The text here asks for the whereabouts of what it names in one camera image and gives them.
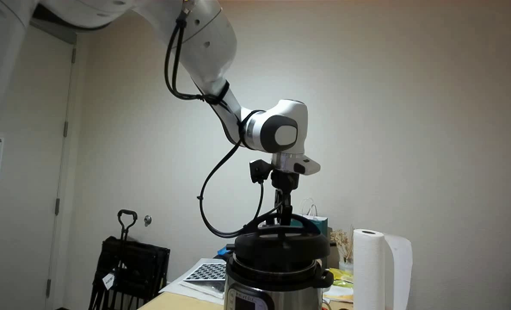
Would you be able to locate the yellow snack packet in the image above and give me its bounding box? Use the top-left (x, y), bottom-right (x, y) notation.
top-left (326, 268), bottom-right (355, 288)

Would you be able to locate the green paper bag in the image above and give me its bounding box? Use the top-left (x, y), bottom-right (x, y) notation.
top-left (305, 204), bottom-right (331, 238)

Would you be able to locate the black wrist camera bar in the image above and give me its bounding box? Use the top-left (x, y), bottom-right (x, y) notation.
top-left (250, 152), bottom-right (322, 187)

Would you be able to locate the beige patterned packet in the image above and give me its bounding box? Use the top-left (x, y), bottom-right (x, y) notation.
top-left (327, 228), bottom-right (353, 269)

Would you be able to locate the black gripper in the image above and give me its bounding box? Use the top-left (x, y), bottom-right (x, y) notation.
top-left (271, 171), bottom-right (302, 228)

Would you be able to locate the white door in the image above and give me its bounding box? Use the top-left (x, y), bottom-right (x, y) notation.
top-left (0, 25), bottom-right (78, 310)

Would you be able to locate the black folding cart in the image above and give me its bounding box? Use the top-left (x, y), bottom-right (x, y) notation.
top-left (88, 209), bottom-right (173, 310)

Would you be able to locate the white paper towel roll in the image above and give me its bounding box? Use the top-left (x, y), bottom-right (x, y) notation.
top-left (353, 228), bottom-right (415, 310)

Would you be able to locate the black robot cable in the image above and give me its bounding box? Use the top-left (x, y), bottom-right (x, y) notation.
top-left (164, 11), bottom-right (269, 240)

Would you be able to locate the steel rice cooker body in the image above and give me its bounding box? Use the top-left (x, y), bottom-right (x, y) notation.
top-left (222, 256), bottom-right (336, 310)

